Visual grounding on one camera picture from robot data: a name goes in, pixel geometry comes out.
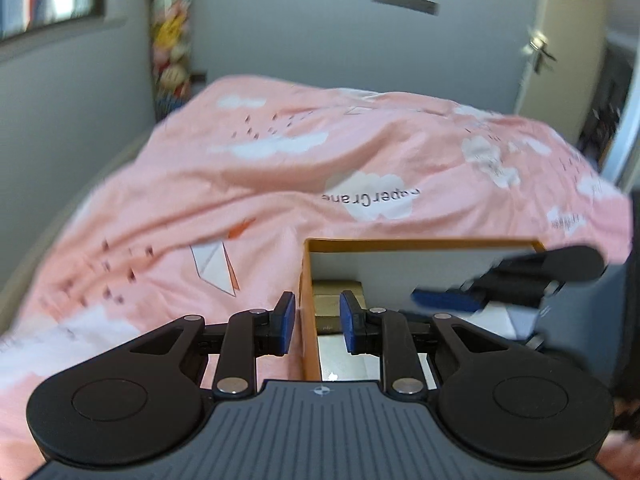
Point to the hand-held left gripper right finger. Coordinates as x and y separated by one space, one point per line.
350 322

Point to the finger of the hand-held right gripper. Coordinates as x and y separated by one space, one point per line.
447 300

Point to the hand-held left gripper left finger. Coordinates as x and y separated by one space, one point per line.
285 322

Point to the orange cardboard box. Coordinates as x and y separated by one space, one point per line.
307 345

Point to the small gold box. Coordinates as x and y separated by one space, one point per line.
327 301

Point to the plain white box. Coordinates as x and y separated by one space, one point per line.
500 322

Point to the pink printed blanket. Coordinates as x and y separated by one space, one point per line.
250 210

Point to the cream door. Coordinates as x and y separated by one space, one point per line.
565 35

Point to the grey wall vent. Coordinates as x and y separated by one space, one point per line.
405 2

